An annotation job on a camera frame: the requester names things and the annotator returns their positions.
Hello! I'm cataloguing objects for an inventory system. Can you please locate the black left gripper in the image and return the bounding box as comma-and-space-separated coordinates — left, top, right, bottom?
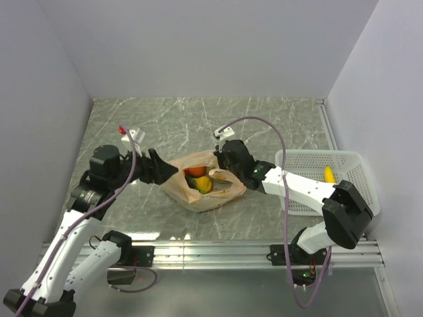
110, 144, 178, 189

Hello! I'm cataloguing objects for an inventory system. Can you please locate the orange translucent plastic bag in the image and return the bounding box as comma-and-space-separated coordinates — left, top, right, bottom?
161, 150, 247, 213

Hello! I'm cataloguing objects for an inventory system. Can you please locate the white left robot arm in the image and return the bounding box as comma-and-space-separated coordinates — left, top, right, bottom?
3, 145, 178, 316

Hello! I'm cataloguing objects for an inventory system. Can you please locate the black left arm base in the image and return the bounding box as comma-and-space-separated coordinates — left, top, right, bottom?
106, 245, 156, 290

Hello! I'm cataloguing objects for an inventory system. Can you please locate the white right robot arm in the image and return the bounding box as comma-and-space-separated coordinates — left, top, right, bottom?
213, 139, 373, 264

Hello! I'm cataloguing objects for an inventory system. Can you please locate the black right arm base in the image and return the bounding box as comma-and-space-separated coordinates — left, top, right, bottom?
266, 244, 328, 287

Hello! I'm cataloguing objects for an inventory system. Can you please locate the orange fruit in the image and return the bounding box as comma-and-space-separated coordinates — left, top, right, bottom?
187, 166, 207, 178

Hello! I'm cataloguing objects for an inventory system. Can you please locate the yellow mango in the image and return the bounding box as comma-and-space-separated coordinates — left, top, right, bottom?
194, 176, 213, 195

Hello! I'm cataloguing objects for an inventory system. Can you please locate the yellow banana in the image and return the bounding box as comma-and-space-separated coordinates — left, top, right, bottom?
324, 166, 336, 184

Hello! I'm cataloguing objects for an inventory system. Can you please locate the white perforated plastic basket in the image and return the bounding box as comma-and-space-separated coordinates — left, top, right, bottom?
285, 149, 381, 216

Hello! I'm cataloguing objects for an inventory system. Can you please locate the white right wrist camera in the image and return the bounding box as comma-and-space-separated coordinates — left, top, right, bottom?
214, 127, 235, 141

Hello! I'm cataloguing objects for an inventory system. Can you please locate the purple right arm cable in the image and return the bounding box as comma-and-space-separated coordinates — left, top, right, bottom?
217, 116, 333, 310

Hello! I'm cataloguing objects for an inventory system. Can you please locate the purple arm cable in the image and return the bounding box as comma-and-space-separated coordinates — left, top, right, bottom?
217, 116, 333, 310
15, 124, 158, 314

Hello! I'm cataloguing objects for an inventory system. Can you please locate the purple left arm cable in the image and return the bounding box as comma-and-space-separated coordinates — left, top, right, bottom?
15, 124, 158, 314

